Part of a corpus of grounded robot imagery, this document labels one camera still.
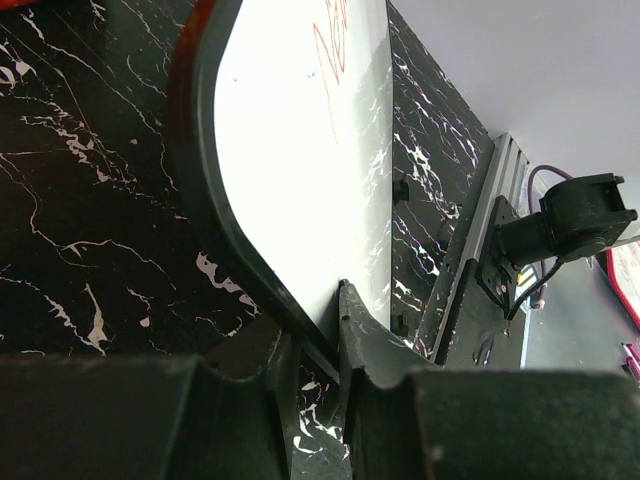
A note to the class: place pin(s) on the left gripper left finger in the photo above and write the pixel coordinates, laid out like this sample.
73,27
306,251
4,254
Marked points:
261,358

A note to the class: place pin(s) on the white whiteboard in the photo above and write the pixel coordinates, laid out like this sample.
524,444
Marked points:
294,115

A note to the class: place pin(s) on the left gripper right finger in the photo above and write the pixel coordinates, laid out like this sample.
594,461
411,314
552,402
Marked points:
370,354

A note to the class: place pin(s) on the pink marker pen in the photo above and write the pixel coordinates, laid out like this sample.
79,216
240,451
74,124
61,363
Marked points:
631,358

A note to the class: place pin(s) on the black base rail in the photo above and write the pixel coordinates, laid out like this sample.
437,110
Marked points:
474,333

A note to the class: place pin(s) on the red framed white sign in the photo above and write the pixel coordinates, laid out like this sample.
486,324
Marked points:
622,266

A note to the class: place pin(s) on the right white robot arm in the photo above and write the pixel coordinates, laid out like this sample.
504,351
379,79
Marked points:
577,218

